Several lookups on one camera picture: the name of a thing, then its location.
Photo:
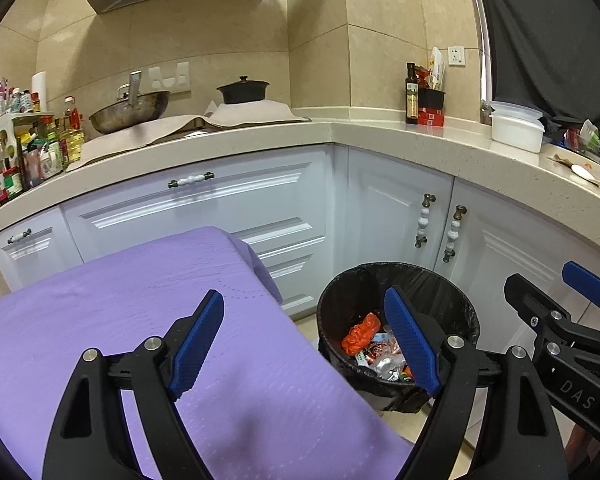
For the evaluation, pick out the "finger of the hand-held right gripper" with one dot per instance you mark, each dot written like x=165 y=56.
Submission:
x=585 y=280
x=530 y=305

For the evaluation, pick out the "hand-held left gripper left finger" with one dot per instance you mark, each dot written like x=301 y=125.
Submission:
x=197 y=345

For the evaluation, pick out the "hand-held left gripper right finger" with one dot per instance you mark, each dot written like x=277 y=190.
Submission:
x=412 y=345

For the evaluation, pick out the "orange plastic wrapper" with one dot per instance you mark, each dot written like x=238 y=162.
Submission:
x=407 y=371

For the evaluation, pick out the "clear plastic wrapper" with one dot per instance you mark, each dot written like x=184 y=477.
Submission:
x=389 y=366

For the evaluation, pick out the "red checked ribbon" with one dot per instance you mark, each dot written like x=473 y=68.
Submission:
x=380 y=350

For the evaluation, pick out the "red plastic bag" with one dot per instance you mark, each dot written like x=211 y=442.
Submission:
x=362 y=335

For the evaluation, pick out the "trash can with black liner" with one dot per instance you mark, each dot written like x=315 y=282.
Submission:
x=430 y=285

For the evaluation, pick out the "person's right forearm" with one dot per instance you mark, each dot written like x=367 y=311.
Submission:
x=577 y=442

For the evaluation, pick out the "wide white cabinet door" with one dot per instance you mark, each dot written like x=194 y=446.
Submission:
x=515 y=260

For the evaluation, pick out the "purple tablecloth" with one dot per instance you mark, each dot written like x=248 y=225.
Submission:
x=130 y=300

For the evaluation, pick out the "white spoon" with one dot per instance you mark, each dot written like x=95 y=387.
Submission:
x=582 y=170

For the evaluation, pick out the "wide white cabinet drawers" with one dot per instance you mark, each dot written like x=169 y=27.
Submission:
x=205 y=220

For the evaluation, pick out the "narrow white cabinet door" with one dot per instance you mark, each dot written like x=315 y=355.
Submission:
x=385 y=210

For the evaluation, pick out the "green white packet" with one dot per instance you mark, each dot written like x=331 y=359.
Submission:
x=590 y=135

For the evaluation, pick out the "white plastic tub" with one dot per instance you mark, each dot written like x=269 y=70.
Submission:
x=515 y=135

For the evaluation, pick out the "small white cabinet drawer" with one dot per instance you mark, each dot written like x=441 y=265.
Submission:
x=45 y=265

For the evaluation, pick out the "clear lidded container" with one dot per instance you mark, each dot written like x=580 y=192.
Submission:
x=517 y=110

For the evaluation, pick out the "red flat box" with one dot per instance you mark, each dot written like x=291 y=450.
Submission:
x=431 y=111
x=431 y=120

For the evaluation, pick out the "beige stove cover paper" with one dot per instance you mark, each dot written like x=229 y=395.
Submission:
x=140 y=135
x=260 y=112

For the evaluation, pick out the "black storage box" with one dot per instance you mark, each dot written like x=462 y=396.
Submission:
x=432 y=98

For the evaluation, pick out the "dark olive oil bottle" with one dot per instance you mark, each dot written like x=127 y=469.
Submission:
x=412 y=100

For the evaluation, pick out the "steel wok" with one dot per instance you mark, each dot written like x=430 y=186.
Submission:
x=130 y=115

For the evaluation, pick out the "yellow cooking oil bottle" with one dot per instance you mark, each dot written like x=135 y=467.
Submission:
x=72 y=140

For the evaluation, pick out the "dark curtain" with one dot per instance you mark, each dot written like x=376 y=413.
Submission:
x=555 y=35

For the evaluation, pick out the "red packet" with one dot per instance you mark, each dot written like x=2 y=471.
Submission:
x=422 y=77

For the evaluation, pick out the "group of seasoning bottles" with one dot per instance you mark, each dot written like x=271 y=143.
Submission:
x=30 y=155

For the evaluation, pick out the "white yellow bag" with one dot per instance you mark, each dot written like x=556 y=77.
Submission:
x=436 y=67

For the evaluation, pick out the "black lidded pot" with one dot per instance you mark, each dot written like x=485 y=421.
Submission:
x=242 y=92

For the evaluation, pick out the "white paper towel roll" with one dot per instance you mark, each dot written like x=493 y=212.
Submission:
x=39 y=90

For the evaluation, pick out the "white wall socket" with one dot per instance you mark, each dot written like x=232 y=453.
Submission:
x=456 y=56

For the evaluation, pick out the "white wall hook rack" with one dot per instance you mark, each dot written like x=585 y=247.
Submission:
x=170 y=80

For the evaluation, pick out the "white window frame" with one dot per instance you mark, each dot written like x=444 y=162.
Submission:
x=482 y=25

